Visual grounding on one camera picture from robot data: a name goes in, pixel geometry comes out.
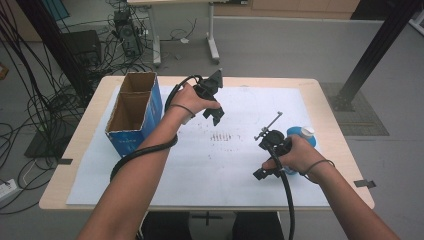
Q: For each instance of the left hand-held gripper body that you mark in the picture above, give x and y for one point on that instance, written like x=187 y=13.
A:
x=211 y=83

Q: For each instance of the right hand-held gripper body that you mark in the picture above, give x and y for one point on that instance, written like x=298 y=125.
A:
x=275 y=140

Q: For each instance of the blue bottle with white cap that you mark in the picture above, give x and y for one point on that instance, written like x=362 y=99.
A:
x=294 y=131

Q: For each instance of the blue cardboard box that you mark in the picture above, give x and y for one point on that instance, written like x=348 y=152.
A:
x=148 y=110

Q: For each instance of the person's left hand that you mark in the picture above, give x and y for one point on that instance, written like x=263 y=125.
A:
x=186 y=100

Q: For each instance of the person's right hand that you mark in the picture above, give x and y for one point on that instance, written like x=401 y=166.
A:
x=300 y=156

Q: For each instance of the dark left wrist band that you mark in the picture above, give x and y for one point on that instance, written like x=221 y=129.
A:
x=183 y=107

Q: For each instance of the dark wrist band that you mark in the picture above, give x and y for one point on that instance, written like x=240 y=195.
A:
x=183 y=107
x=320 y=162

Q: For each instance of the white paper sheet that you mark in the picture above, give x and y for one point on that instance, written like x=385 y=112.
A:
x=216 y=183

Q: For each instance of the dark right wrist band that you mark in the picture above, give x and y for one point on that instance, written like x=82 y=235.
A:
x=320 y=162

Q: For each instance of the person's right leg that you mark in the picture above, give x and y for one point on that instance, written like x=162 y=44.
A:
x=256 y=226

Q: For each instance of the person's leg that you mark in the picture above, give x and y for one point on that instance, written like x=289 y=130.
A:
x=256 y=226
x=166 y=226

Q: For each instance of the wooden table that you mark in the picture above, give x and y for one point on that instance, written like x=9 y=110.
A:
x=328 y=133

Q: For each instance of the black tape cross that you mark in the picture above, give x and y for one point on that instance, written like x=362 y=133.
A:
x=207 y=217

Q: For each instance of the black tape strip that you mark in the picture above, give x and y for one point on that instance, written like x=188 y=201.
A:
x=364 y=183
x=65 y=161

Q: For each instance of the black computer tower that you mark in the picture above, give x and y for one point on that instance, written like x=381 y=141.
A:
x=128 y=33

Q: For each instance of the person's left leg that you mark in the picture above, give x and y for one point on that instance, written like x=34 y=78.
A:
x=166 y=226

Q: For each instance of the black metal stand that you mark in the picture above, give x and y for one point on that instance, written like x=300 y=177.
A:
x=373 y=53

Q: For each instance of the white power strip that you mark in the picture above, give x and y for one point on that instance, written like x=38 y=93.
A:
x=7 y=190

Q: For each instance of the white desk frame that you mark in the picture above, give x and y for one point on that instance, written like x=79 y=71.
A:
x=212 y=43

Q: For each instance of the black metal post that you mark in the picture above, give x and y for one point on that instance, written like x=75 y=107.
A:
x=53 y=40

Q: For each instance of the black floor base plate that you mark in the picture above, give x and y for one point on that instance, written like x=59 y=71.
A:
x=43 y=146

